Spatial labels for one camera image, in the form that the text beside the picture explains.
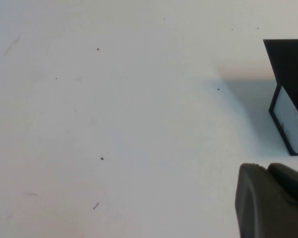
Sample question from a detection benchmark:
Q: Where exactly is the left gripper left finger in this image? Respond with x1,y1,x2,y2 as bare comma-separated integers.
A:
235,162,298,238

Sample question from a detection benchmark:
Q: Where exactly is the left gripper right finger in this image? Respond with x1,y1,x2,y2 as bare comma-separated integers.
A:
267,162,298,210

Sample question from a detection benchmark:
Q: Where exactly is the black glasses case blue print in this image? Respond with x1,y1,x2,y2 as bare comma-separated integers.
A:
263,39,298,156

